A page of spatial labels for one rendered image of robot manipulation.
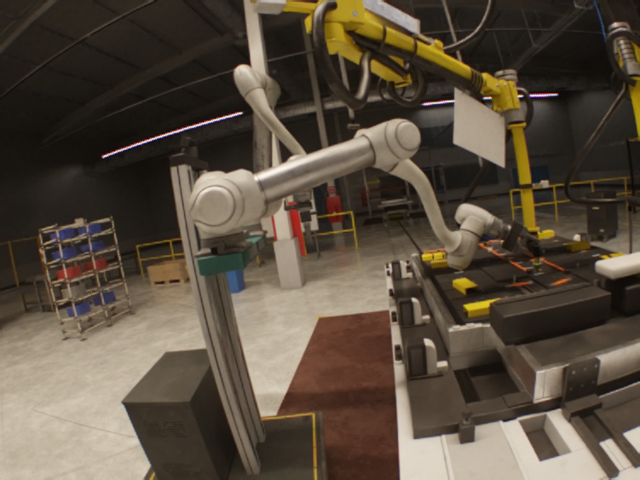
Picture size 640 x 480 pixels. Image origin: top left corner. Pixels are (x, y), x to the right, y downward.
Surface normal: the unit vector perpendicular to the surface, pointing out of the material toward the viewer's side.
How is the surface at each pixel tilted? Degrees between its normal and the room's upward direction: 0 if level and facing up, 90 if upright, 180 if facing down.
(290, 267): 90
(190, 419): 90
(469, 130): 90
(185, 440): 90
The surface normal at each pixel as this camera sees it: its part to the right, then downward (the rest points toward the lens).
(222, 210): 0.11, 0.07
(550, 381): -0.16, 0.14
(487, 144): 0.45, 0.03
